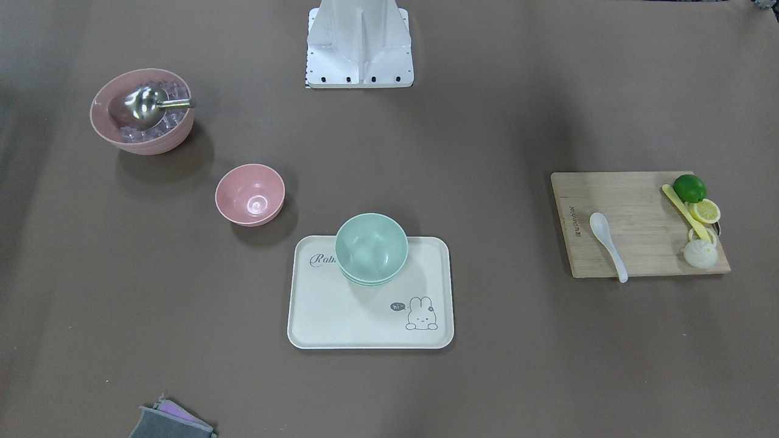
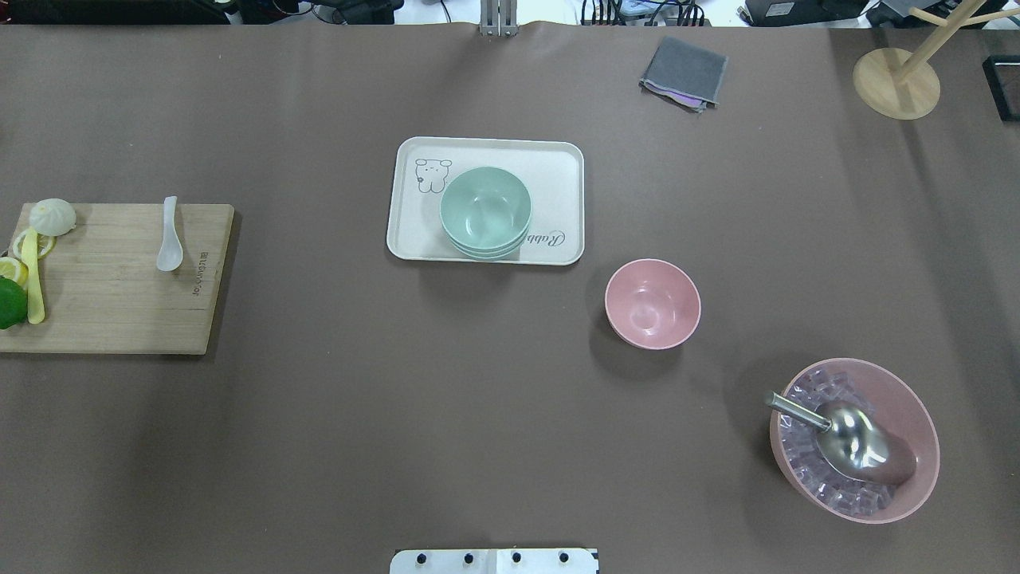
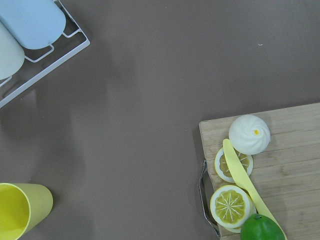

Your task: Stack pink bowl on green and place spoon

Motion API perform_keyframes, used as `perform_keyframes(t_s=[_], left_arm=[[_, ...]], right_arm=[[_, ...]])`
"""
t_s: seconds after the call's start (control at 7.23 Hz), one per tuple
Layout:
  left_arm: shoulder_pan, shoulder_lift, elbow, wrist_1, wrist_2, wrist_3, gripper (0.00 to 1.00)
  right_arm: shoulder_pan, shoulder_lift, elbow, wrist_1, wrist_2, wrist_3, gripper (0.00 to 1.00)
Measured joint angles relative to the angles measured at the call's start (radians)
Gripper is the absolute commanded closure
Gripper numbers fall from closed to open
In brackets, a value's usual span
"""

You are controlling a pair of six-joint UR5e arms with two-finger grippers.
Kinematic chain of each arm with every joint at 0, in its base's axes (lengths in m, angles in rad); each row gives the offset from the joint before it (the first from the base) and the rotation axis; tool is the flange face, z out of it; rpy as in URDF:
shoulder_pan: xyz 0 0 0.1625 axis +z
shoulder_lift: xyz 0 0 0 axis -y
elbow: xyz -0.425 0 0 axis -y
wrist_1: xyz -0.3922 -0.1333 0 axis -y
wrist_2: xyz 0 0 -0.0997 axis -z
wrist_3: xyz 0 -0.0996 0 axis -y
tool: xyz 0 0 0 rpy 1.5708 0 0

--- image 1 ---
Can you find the small pink bowl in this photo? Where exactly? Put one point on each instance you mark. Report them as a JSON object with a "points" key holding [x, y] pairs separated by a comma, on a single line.
{"points": [[250, 195]]}

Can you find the white ceramic spoon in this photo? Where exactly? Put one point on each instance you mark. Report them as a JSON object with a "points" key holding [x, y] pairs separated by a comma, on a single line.
{"points": [[602, 232]]}

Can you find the green bowl stack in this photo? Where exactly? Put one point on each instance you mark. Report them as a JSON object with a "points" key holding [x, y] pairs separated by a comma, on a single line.
{"points": [[371, 249]]}

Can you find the large pink bowl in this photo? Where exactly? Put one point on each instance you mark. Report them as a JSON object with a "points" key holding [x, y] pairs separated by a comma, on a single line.
{"points": [[105, 126]]}

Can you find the cream rabbit tray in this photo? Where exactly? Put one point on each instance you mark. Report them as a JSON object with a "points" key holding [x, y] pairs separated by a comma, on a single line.
{"points": [[412, 311]]}

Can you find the clear ice cubes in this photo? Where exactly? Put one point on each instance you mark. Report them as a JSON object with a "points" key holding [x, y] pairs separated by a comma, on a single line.
{"points": [[172, 119]]}

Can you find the wooden cutting board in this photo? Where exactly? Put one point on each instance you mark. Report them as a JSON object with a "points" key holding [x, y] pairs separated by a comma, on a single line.
{"points": [[649, 233]]}

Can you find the metal ice scoop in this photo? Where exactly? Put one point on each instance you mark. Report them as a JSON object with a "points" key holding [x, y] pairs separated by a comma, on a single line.
{"points": [[145, 107]]}

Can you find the grey folded cloth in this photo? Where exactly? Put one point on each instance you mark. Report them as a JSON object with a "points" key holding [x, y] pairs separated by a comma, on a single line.
{"points": [[165, 418]]}

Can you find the green lime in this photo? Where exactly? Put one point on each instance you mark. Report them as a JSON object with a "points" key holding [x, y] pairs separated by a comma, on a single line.
{"points": [[690, 188]]}

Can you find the yellow plastic knife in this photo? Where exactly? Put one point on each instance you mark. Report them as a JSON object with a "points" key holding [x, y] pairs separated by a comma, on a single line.
{"points": [[701, 231]]}

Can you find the lemon half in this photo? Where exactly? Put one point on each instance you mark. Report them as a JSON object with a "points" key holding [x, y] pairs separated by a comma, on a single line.
{"points": [[706, 211]]}

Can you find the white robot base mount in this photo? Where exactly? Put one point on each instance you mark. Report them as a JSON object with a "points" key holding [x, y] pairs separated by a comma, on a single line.
{"points": [[359, 44]]}

